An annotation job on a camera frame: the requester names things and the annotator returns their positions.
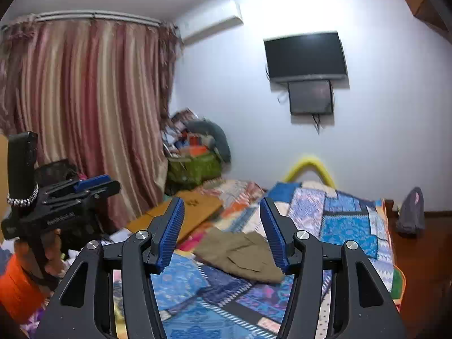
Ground pink cloth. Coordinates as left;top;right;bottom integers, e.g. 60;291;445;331
176;231;209;253

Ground yellow foam hoop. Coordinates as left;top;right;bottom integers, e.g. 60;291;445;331
284;154;336;187

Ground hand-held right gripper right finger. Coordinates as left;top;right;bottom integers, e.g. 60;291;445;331
259;197;407;339

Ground pile of papers and boxes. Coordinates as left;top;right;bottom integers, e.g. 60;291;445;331
160;109;216;158

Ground khaki pants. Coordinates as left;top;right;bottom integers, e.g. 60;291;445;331
194;228;286;284

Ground beaded strap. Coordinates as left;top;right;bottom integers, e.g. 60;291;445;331
6;183;39;207

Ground black wall television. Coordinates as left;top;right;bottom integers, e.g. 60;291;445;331
264;32;349;84

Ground person's left hand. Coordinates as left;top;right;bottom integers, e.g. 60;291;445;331
14;228;72;278

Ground blue patchwork blanket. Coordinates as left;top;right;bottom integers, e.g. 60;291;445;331
113;180;407;339

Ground white curtain rail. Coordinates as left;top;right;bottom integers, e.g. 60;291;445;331
2;10;177;31

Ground yellow wooden lap table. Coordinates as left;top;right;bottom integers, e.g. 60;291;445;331
125;190;224;244

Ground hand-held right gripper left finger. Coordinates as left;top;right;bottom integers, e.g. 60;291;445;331
35;196;186;339

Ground small black wall monitor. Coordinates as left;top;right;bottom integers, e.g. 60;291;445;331
288;80;334;116

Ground white air conditioner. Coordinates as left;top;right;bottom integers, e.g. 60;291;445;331
177;1;244;46

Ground striped pink curtain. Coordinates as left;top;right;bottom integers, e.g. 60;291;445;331
0;16;183;227

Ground wooden overhead cabinet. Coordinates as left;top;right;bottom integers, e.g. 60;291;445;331
395;0;452;43

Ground white printed cloth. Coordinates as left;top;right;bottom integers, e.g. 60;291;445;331
99;231;132;246

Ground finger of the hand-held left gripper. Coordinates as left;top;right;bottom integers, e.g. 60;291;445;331
43;180;121;208
42;174;112;195

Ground grey plush pillow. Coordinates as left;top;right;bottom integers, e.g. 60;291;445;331
184;119;232;165

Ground grey backpack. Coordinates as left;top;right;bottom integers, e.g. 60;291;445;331
395;186;426;238

